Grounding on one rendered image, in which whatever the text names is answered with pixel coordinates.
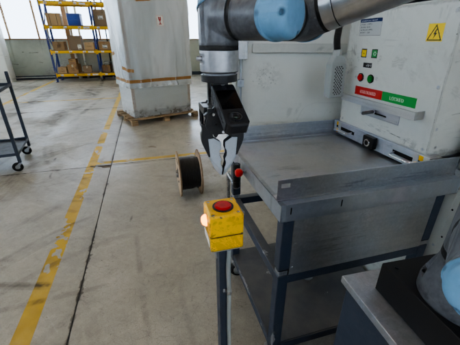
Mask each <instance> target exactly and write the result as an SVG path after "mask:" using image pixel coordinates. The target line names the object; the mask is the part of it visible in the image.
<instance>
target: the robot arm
mask: <svg viewBox="0 0 460 345"><path fill-rule="evenodd" d="M411 1H415V0H197V6H196V11H197V14H198V29H199V53H200V56H197V57H196V60H197V61H198V62H200V71H201V72H202V73H203V74H201V81H202V82H206V83H207V100H206V101H205V102H199V122H200V126H201V132H200V137H201V142H202V145H203V147H204V149H205V151H206V153H207V155H208V157H209V159H210V161H211V163H212V165H213V167H214V168H215V170H216V171H217V172H218V173H219V174H220V175H224V174H225V173H226V172H227V171H228V170H229V168H230V167H231V165H232V163H233V161H234V159H235V157H236V155H237V154H238V151H239V150H240V147H241V145H242V141H243V139H244V133H246V132H247V129H248V126H249V123H250V120H249V119H248V116H247V114H246V112H245V110H244V107H243V105H242V103H241V100H240V98H239V96H238V94H237V92H236V90H235V87H234V85H233V84H229V85H228V83H232V82H236V81H237V74H236V72H238V68H239V50H238V46H239V41H271V42H281V41H297V42H310V41H312V40H316V39H318V38H319V37H321V35H323V34H324V33H327V32H328V31H331V30H334V29H337V28H340V27H343V26H345V25H349V24H351V23H354V22H357V21H360V20H362V19H364V18H368V17H370V16H373V15H375V14H378V13H381V12H384V11H386V10H390V9H392V8H395V7H398V6H400V5H403V4H406V3H409V2H411ZM218 134H227V137H226V138H225V139H224V140H223V146H224V150H225V153H224V155H223V158H224V162H223V165H221V160H222V158H221V156H220V150H221V142H220V140H218V139H217V136H218ZM416 285H417V288H418V291H419V293H420V295H421V296H422V298H423V299H424V300H425V301H426V302H427V303H428V305H429V306H430V307H432V308H433V309H434V310H435V311H436V312H437V313H438V314H440V315H441V316H443V317H444V318H445V319H447V320H449V321H451V322H452V323H454V324H456V325H458V326H459V327H460V203H459V206H458V208H457V211H456V213H455V216H454V218H453V220H452V223H451V225H450V228H449V230H448V233H447V235H446V238H445V240H444V243H443V245H442V247H441V250H440V251H439V252H438V253H437V254H436V255H435V256H433V257H432V258H431V259H430V260H429V261H428V262H426V263H425V265H423V267H422V268H421V269H420V271H419V274H418V277H417V279H416Z"/></svg>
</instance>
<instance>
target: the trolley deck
mask: <svg viewBox="0 0 460 345"><path fill-rule="evenodd" d="M234 162H235V163H236V162H237V163H240V169H242V171H247V173H243V175H244V176H245V177H246V178H247V180H248V181H249V183H250V184H251V185H252V186H253V188H254V189H255V191H256V192H257V193H258V195H259V196H260V197H261V199H262V200H263V201H264V203H265V204H266V205H267V206H268V208H269V209H270V211H271V212H272V213H273V214H274V216H275V217H276V218H277V220H278V221H279V222H280V223H283V222H291V221H295V220H302V219H307V218H315V217H319V216H326V215H331V214H338V213H342V212H350V211H355V210H358V209H366V208H371V207H378V206H382V205H390V204H394V203H402V202H406V201H414V200H418V199H425V198H430V197H434V196H441V195H446V194H454V193H457V191H458V189H459V186H460V177H457V176H455V175H453V176H449V177H440V178H435V179H427V180H421V181H413V182H408V183H399V184H395V185H390V186H381V187H376V188H368V189H363V190H354V191H350V192H341V193H336V194H328V195H322V196H314V197H309V198H304V199H296V200H291V201H282V202H277V201H276V200H275V198H274V197H273V196H272V195H273V194H277V188H278V180H282V179H292V178H298V177H308V176H313V175H323V174H329V173H339V172H344V171H350V170H360V169H366V168H376V167H381V166H391V165H397V164H402V163H400V162H398V161H396V160H394V159H392V158H390V157H388V156H386V155H384V154H382V153H379V152H378V151H375V150H370V149H368V148H366V147H364V146H362V144H360V143H358V142H356V141H354V140H352V139H350V138H347V137H346V136H343V135H342V134H337V135H330V136H316V137H308V138H294V139H286V140H272V141H264V142H250V143H242V145H241V147H240V150H239V151H238V154H237V155H236V157H235V159H234Z"/></svg>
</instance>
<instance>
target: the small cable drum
mask: <svg viewBox="0 0 460 345"><path fill-rule="evenodd" d="M175 162H176V175H177V181H178V186H179V193H180V195H181V196H183V190H186V189H192V188H199V192H200V193H201V194H202V193H203V191H204V178H203V167H202V162H201V156H200V153H199V150H198V149H196V150H195V153H194V157H190V156H189V157H188V156H187V157H179V156H178V152H177V151H175Z"/></svg>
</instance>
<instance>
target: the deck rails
mask: <svg viewBox="0 0 460 345"><path fill-rule="evenodd" d="M334 122H335V119H334V120H317V121H308V122H299V123H282V124H273V125H256V126H248V129H247V132H246V133H244V139H243V141H242V143H250V142H264V141H272V140H286V139H294V138H308V137H316V136H330V135H337V134H340V133H338V132H336V131H334V130H333V128H334ZM459 158H460V157H449V158H444V159H433V160H428V161H422V162H412V163H406V164H397V165H391V166H381V167H376V168H366V169H360V170H350V171H344V172H335V173H329V174H323V175H313V176H308V177H298V178H292V179H282V180H278V188H277V194H273V195H272V196H273V197H274V198H275V200H276V201H277V202H282V201H291V200H296V199H304V198H309V197H314V196H322V195H328V194H336V193H341V192H350V191H354V190H363V189H368V188H376V187H381V186H390V185H395V184H399V183H408V182H413V181H421V180H427V179H435V178H440V177H449V176H453V175H455V174H454V173H455V169H456V167H457V164H458V162H459ZM285 183H290V187H286V188H281V184H285Z"/></svg>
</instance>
